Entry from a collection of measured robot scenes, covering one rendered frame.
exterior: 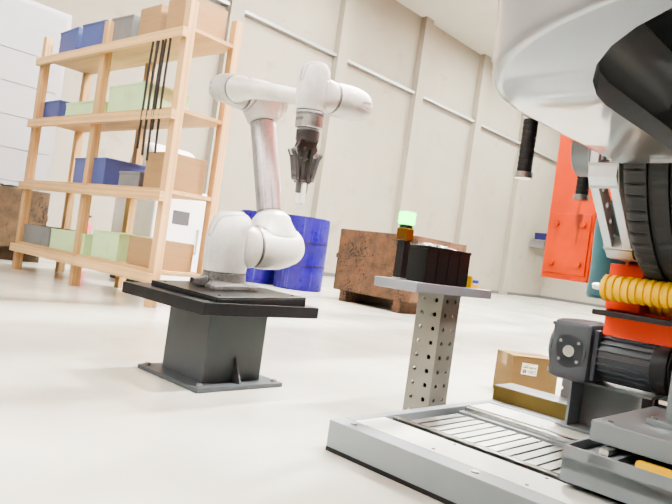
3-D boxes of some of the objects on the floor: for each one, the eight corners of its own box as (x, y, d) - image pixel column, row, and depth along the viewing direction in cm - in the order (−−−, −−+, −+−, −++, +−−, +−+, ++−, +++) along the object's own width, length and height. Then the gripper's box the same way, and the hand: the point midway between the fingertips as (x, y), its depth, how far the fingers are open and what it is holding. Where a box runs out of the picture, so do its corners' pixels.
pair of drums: (267, 280, 888) (276, 215, 888) (331, 293, 802) (341, 221, 803) (221, 276, 830) (230, 207, 830) (284, 290, 744) (295, 212, 744)
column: (425, 422, 205) (443, 294, 205) (401, 414, 212) (419, 289, 212) (443, 420, 212) (460, 295, 212) (419, 412, 219) (436, 291, 219)
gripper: (315, 133, 208) (307, 206, 209) (284, 126, 199) (276, 201, 200) (331, 133, 203) (322, 207, 203) (300, 125, 194) (291, 202, 194)
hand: (300, 193), depth 202 cm, fingers closed
